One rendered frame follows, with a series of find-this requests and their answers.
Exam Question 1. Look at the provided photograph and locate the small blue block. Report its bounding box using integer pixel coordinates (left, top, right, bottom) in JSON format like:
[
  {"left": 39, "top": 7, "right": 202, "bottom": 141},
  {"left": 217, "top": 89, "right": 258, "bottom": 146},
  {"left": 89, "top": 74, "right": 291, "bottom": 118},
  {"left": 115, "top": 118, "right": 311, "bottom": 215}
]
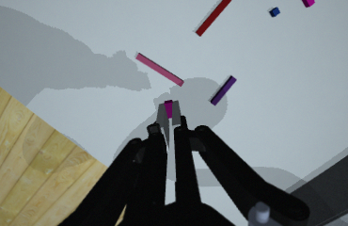
[{"left": 269, "top": 8, "right": 280, "bottom": 17}]

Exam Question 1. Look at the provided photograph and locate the pink rod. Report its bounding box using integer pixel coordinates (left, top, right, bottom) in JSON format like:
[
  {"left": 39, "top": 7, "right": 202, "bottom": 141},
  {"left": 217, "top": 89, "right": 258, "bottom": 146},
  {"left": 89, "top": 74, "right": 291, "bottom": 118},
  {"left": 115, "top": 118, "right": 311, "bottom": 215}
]
[{"left": 135, "top": 53, "right": 184, "bottom": 87}]

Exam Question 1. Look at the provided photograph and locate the purple rod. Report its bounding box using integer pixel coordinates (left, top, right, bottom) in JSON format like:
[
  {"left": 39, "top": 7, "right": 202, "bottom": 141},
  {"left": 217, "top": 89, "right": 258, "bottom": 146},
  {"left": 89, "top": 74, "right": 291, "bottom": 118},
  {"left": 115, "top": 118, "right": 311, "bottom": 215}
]
[{"left": 211, "top": 75, "right": 237, "bottom": 105}]

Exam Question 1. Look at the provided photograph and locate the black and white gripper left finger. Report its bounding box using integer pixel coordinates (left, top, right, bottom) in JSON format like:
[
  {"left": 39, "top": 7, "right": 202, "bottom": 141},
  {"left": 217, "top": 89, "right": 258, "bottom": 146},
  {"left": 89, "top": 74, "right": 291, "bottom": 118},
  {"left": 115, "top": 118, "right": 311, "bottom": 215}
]
[{"left": 57, "top": 104, "right": 169, "bottom": 226}]

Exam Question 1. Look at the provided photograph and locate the magenta rectangular block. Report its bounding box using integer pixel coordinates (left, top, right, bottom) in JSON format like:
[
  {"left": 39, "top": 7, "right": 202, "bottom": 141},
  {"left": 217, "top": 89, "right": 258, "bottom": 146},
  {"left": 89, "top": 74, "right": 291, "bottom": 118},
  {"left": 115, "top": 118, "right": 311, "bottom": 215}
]
[
  {"left": 302, "top": 0, "right": 315, "bottom": 8},
  {"left": 164, "top": 100, "right": 172, "bottom": 119}
]

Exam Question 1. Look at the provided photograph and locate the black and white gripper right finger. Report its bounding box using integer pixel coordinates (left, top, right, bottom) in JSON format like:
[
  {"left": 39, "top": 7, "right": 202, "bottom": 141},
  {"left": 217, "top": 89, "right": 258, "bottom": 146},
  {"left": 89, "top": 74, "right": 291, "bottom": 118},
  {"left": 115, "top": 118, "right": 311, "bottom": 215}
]
[{"left": 172, "top": 100, "right": 310, "bottom": 226}]

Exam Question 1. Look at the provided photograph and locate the dark red rod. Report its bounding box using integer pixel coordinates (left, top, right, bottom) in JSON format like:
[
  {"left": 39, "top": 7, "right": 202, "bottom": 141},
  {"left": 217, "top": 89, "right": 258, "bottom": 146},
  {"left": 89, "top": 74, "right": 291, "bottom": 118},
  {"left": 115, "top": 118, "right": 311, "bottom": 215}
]
[{"left": 196, "top": 0, "right": 231, "bottom": 36}]

